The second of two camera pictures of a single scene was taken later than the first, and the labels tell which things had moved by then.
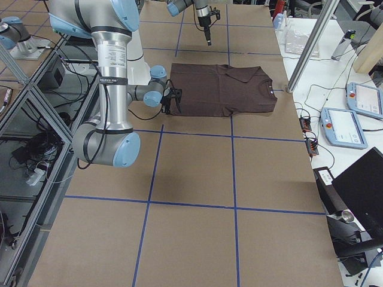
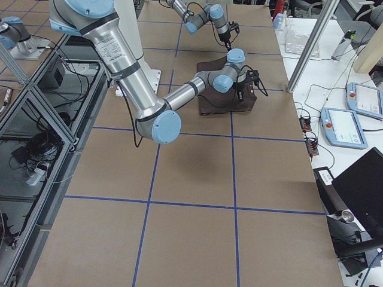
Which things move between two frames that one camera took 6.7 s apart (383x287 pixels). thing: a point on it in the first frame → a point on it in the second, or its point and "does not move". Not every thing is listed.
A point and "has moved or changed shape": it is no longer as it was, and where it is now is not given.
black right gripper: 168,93 → 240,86
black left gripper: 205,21 → 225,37
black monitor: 361,184 does not move
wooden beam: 371,54 does not move
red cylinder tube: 279,8 does not move
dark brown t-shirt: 218,90 has moved or changed shape
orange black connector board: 305,124 does not move
